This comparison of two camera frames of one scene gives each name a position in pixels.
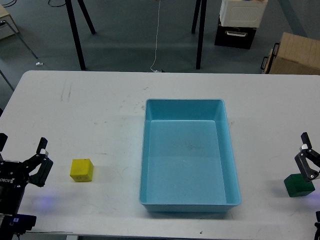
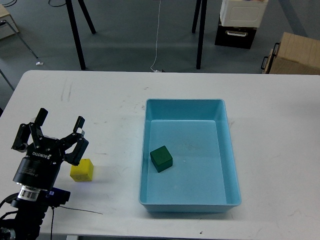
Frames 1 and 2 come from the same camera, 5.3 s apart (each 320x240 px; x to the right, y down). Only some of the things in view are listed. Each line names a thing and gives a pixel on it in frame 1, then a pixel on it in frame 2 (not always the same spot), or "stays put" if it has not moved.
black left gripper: (13, 178) → (39, 168)
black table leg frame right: (203, 9) stays put
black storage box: (241, 37) stays put
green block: (296, 186) → (161, 158)
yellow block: (81, 170) stays put
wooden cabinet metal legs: (7, 27) stays put
